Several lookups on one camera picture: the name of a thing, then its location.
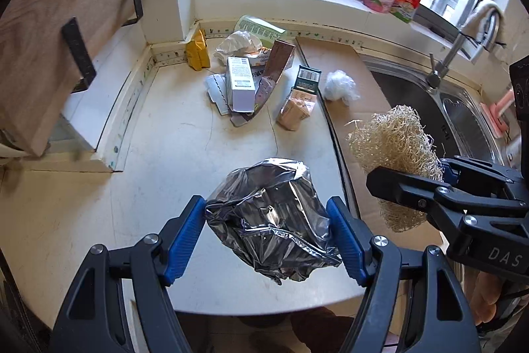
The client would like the brown flattened carton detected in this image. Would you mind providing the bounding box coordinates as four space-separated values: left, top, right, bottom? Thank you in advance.
252 39 297 118

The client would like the cardboard sheet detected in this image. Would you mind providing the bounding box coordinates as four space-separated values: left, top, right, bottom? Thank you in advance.
295 36 445 251

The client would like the white flattened packaging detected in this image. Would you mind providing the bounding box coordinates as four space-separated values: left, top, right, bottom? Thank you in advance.
204 73 231 116

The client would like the beige loofah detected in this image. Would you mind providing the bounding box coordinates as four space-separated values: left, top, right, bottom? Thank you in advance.
345 105 445 234

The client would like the steel double sink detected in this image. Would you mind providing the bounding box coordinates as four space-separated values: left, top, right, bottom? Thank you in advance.
364 54 514 168

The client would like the crumpled white tissue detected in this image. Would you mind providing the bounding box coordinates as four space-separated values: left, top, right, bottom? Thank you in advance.
214 31 264 60

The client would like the grey dishcloth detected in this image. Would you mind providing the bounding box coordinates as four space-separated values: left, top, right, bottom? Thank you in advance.
471 0 507 48

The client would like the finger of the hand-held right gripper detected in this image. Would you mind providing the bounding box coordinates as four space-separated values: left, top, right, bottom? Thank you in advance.
366 166 529 243
440 155 529 199

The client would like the orange white snack packet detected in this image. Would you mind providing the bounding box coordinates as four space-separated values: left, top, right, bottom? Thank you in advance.
247 49 274 68

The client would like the person's right hand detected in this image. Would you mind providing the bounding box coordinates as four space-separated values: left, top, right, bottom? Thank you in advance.
470 272 511 331

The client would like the silver foil bag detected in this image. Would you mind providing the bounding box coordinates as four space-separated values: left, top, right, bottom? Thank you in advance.
204 157 344 285

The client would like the wooden cutting board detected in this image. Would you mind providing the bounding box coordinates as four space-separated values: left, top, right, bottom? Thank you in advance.
0 0 164 157

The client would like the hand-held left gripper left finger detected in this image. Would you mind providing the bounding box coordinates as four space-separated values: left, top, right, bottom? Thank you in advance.
50 195 207 353

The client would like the steel faucet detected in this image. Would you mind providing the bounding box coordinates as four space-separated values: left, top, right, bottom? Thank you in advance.
425 0 503 93

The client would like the green plastic bottle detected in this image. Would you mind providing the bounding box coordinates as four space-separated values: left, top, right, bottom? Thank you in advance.
234 14 287 40

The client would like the white plastic bag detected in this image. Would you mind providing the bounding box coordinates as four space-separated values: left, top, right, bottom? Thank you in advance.
323 69 357 106

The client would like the yellow carton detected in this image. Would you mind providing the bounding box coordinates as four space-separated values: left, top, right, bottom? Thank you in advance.
184 29 212 71

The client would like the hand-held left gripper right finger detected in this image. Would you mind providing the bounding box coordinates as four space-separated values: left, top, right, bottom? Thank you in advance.
326 196 482 353

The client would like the dark green box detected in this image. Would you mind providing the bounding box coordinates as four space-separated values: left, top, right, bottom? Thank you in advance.
291 65 322 106

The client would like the tan small box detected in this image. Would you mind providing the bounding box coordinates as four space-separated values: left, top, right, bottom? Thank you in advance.
275 88 318 131

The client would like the white cardboard box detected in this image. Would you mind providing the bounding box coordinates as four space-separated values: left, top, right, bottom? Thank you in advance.
225 56 256 113

